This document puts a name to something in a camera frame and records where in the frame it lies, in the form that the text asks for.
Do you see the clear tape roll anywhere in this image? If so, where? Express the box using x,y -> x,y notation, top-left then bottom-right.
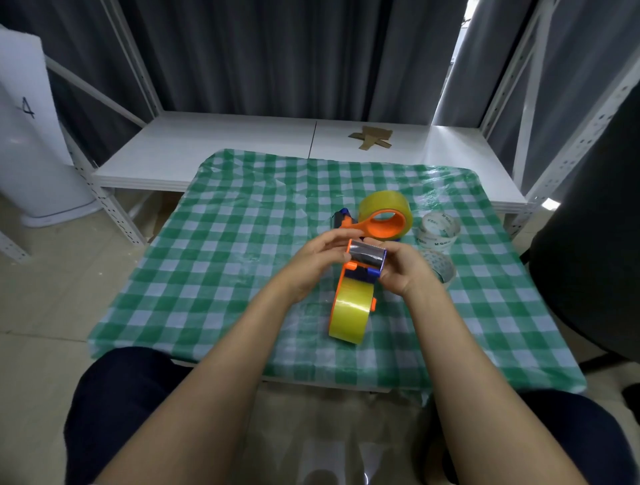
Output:
415,212 -> 461,250
420,249 -> 457,289

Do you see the white metal shelf rack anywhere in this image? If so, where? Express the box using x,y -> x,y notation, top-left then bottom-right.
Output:
0,0 -> 640,263

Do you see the person's leg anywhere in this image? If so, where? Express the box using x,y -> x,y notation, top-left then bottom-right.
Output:
440,389 -> 640,485
64,347 -> 203,485

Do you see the white cylindrical appliance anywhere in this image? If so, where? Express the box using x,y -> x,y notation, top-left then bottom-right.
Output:
0,82 -> 104,229

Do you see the person's right forearm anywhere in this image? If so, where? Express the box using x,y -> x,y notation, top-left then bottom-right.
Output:
402,277 -> 590,485

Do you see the black chair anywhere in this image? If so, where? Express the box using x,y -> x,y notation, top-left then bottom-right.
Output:
520,92 -> 640,425

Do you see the person's right leg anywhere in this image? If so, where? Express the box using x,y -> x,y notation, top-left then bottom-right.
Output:
440,389 -> 640,485

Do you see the dark grey curtain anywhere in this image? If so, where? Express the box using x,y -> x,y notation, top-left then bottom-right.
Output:
432,0 -> 640,201
0,0 -> 471,168

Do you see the orange tape dispenser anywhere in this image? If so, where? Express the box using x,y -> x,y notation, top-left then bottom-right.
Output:
328,239 -> 388,325
332,208 -> 408,241

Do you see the yellow tape roll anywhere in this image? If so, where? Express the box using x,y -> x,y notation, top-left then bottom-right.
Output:
328,277 -> 376,345
357,190 -> 414,241

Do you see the person's left leg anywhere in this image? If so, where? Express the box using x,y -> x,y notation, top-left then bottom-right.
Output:
64,347 -> 203,485

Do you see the person's left forearm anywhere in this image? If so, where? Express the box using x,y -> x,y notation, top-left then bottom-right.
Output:
95,276 -> 307,485

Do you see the person's left hand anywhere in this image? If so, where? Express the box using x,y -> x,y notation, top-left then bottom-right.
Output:
276,228 -> 367,304

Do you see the person's right hand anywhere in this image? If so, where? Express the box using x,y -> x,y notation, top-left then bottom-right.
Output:
369,242 -> 442,301

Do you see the white foam board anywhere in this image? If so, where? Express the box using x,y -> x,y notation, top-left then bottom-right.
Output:
0,25 -> 74,167

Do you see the green checkered tablecloth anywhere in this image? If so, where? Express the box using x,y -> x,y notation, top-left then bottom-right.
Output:
87,148 -> 588,395

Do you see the brown cardboard piece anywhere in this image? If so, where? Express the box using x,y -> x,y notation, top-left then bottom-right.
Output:
348,126 -> 394,151

